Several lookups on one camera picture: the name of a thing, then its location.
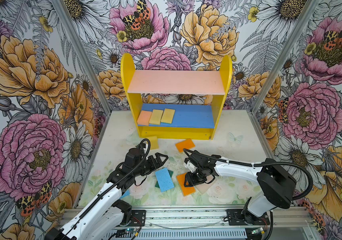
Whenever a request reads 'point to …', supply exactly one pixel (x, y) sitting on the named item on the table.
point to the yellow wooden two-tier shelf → (196, 96)
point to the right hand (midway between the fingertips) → (190, 189)
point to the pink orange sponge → (144, 118)
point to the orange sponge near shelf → (187, 144)
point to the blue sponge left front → (127, 193)
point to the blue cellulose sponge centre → (164, 179)
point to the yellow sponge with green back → (156, 117)
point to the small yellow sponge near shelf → (154, 144)
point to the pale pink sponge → (204, 187)
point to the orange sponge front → (185, 190)
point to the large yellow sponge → (168, 116)
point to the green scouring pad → (170, 173)
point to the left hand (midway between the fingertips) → (163, 165)
